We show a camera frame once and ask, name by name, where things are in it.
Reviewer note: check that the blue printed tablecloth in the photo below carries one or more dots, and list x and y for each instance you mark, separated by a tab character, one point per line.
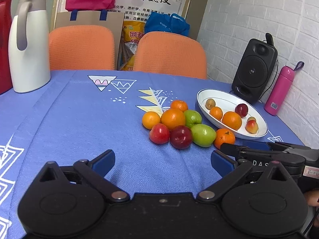
74	119

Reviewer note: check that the oval green apple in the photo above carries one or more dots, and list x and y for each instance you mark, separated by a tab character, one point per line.
203	135

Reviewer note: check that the round green apple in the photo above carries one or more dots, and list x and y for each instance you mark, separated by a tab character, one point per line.
193	117

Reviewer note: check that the brown paper bag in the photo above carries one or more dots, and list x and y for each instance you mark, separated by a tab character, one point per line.
87	17

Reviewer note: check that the medium orange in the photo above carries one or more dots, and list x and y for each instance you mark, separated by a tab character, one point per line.
173	119

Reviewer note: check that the dark red plum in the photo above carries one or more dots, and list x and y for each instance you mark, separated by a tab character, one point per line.
241	110
181	137

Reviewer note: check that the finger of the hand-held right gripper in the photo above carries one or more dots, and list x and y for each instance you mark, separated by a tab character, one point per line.
236	151
254	145

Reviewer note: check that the white plate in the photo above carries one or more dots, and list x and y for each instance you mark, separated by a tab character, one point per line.
225	99

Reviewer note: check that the pink bottle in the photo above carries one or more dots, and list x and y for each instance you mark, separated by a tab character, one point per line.
280	89

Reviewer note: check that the stemmed tangerine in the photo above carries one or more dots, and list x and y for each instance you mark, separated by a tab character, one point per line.
224	138

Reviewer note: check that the black speaker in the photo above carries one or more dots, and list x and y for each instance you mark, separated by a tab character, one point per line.
253	72

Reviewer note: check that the orange chair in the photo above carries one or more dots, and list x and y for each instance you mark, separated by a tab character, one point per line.
82	49
169	54

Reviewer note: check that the bright red plum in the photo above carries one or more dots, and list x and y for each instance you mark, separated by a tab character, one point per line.
159	133

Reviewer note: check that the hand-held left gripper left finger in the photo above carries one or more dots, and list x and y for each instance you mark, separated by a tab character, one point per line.
104	158

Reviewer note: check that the white thermos jug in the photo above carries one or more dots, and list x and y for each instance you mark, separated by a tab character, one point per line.
30	62

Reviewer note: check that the blue plastic bag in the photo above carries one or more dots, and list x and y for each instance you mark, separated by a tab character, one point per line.
165	25

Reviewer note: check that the small tangerine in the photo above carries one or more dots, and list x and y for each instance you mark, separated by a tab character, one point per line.
179	105

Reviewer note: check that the large kiwi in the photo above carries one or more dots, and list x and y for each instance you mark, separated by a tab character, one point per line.
250	119

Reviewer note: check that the person's right hand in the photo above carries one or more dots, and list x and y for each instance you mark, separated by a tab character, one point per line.
312	198

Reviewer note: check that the small kiwi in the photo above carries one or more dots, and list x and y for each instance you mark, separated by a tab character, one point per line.
210	103

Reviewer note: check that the white wall poster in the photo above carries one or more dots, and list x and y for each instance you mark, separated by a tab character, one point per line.
149	0

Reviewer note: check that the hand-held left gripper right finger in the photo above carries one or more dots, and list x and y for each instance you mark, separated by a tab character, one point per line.
221	161

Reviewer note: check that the yellow snack bag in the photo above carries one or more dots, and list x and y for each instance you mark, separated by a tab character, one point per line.
129	39

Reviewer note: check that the small orange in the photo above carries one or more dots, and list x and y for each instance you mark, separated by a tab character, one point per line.
216	113
150	120

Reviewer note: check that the red yellow nectarine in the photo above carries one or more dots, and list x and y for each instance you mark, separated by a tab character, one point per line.
251	127

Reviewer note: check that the red pitcher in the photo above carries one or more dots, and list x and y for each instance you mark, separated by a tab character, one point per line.
4	44

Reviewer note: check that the large orange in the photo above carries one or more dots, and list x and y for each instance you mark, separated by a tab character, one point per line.
231	120

